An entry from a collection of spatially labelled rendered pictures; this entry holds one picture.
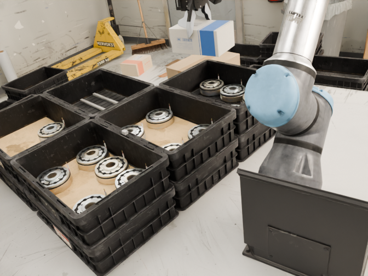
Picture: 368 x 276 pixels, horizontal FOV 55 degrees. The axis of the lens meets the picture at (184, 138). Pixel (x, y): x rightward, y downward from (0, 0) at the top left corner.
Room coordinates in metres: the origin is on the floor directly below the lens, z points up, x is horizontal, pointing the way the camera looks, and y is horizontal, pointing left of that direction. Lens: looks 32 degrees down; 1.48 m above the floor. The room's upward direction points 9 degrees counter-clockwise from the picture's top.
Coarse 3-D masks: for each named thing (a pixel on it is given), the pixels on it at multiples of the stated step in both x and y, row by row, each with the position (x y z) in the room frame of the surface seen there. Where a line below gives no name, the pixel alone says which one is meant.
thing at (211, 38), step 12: (204, 24) 1.27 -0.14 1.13; (216, 24) 1.25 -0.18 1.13; (228, 24) 1.23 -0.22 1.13; (180, 36) 1.26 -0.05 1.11; (192, 36) 1.23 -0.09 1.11; (204, 36) 1.20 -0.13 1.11; (216, 36) 1.17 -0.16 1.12; (228, 36) 1.23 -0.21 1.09; (180, 48) 1.27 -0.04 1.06; (192, 48) 1.23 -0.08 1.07; (204, 48) 1.20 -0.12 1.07; (216, 48) 1.17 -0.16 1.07; (228, 48) 1.22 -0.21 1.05
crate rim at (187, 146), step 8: (152, 88) 1.26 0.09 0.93; (160, 88) 1.25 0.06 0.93; (168, 88) 1.23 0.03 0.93; (136, 96) 1.20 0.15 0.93; (184, 96) 1.15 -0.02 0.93; (192, 96) 1.13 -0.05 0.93; (120, 104) 1.16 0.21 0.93; (208, 104) 1.06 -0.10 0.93; (216, 104) 1.04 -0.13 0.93; (104, 112) 1.12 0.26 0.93; (232, 112) 0.97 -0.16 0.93; (104, 120) 1.06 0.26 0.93; (224, 120) 0.94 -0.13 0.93; (120, 128) 0.98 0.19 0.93; (208, 128) 0.90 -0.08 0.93; (216, 128) 0.91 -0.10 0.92; (136, 136) 0.92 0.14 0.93; (200, 136) 0.87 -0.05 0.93; (208, 136) 0.89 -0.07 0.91; (152, 144) 0.86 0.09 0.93; (184, 144) 0.84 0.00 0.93; (192, 144) 0.84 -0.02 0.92; (168, 152) 0.81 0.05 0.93; (176, 152) 0.80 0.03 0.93; (184, 152) 0.82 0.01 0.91
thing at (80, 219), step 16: (112, 128) 0.99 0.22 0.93; (48, 144) 0.97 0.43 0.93; (144, 144) 0.87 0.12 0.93; (16, 160) 0.90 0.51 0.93; (160, 160) 0.77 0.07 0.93; (32, 176) 0.80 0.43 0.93; (144, 176) 0.72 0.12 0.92; (48, 192) 0.71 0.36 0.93; (112, 192) 0.67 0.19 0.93; (128, 192) 0.69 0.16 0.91; (64, 208) 0.64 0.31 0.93; (96, 208) 0.63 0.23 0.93; (80, 224) 0.60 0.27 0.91
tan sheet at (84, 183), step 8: (72, 160) 1.00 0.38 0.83; (72, 168) 0.95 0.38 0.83; (72, 176) 0.91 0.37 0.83; (80, 176) 0.90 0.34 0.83; (88, 176) 0.89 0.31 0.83; (72, 184) 0.87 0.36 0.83; (80, 184) 0.86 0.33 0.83; (88, 184) 0.85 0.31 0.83; (96, 184) 0.85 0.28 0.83; (64, 192) 0.83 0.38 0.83; (72, 192) 0.83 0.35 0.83; (80, 192) 0.82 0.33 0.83; (88, 192) 0.81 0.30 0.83; (96, 192) 0.81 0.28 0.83; (104, 192) 0.80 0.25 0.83; (64, 200) 0.79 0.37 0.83; (72, 200) 0.79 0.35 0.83; (72, 208) 0.76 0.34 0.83
